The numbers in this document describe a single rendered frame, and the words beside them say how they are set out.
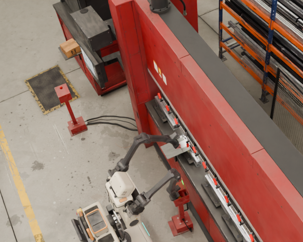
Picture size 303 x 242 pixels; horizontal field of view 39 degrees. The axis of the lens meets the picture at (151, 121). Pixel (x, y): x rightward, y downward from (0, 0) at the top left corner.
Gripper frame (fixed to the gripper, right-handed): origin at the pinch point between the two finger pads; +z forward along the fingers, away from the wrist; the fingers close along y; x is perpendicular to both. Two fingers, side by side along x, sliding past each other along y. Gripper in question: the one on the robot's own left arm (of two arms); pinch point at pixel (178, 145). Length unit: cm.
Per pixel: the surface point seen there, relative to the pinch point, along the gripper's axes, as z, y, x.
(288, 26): 40, 56, -169
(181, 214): 52, -38, 52
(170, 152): -3.7, -2.7, 10.8
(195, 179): 12.0, -36.1, 7.5
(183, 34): -103, 16, -79
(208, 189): 12, -55, 1
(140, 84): -17, 86, -5
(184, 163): 11.7, -14.3, 8.3
